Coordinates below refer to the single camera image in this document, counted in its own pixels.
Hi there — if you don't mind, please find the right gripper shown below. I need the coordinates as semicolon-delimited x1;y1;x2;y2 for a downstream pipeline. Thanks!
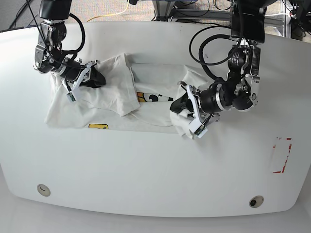
35;20;106;93

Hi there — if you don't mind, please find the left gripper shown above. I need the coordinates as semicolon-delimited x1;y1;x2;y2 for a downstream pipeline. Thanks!
170;40;260;126

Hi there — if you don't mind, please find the white printed t-shirt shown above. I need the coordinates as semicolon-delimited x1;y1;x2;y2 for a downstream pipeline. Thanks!
45;54;211;135

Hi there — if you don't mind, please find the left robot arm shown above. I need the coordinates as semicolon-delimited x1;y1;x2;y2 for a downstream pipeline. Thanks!
170;0;273;137

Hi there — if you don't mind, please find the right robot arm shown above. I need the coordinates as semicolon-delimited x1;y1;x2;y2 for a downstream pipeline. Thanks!
35;0;106;96

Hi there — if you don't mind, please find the red tape rectangle marking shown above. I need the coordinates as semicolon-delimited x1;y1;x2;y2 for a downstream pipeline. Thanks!
270;137;293;174

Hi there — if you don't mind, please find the left table grommet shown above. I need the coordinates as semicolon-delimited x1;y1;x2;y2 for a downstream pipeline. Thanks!
37;184;51;197

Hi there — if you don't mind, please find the table grommet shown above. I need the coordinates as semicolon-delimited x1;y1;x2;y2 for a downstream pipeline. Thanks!
249;196;264;208
37;184;51;197

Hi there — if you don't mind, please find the right table grommet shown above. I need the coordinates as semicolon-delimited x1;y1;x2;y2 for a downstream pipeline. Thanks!
249;196;264;208

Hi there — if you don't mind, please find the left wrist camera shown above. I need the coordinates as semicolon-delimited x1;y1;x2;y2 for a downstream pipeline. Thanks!
189;118;207;138

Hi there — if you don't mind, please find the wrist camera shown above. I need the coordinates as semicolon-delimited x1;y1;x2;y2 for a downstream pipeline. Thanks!
189;118;207;138
66;92;79;102

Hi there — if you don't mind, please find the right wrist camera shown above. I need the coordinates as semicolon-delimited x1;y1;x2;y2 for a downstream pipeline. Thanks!
66;92;79;102

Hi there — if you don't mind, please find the yellow cable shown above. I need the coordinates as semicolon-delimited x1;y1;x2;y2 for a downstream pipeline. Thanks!
86;0;129;22

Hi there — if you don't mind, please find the aluminium table frame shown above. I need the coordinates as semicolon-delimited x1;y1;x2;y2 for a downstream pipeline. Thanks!
152;0;183;22

